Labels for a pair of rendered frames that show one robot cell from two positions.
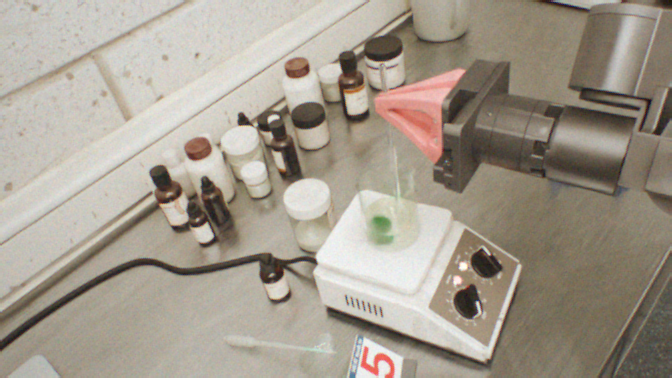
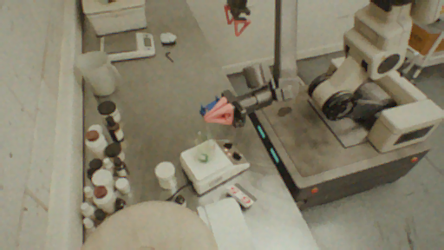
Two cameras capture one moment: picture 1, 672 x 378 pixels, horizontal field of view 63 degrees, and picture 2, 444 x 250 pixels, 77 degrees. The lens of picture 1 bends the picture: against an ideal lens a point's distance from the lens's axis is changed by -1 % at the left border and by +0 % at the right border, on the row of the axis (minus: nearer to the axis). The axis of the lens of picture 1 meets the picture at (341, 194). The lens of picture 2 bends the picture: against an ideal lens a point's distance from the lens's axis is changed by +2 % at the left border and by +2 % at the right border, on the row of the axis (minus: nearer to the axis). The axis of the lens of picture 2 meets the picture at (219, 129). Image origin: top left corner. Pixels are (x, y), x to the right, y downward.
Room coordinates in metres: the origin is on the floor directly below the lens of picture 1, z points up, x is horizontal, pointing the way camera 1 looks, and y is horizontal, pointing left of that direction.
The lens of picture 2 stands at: (0.17, 0.41, 1.56)
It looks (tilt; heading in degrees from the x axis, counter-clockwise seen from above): 49 degrees down; 292
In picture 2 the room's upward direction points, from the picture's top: straight up
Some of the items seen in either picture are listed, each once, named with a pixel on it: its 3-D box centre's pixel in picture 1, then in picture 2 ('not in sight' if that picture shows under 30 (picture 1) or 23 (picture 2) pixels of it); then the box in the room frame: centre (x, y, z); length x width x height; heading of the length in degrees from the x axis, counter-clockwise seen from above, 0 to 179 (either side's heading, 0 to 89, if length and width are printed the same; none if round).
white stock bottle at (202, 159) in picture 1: (207, 171); (105, 199); (0.63, 0.18, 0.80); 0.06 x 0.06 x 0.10
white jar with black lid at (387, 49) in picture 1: (384, 62); (109, 113); (0.85, -0.12, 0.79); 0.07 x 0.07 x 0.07
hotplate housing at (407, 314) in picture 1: (409, 268); (212, 163); (0.39, -0.06, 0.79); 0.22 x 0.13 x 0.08; 54
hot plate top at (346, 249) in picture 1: (385, 237); (205, 159); (0.41, -0.04, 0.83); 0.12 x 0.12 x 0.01; 54
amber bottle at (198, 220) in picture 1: (198, 220); not in sight; (0.55, 0.20, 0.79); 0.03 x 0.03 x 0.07
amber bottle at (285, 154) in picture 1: (283, 146); (120, 167); (0.66, 0.07, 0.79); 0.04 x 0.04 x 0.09
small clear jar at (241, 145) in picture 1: (245, 153); (105, 182); (0.68, 0.13, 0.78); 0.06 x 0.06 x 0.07
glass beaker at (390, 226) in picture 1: (390, 206); (205, 148); (0.41, -0.05, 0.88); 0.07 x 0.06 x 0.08; 137
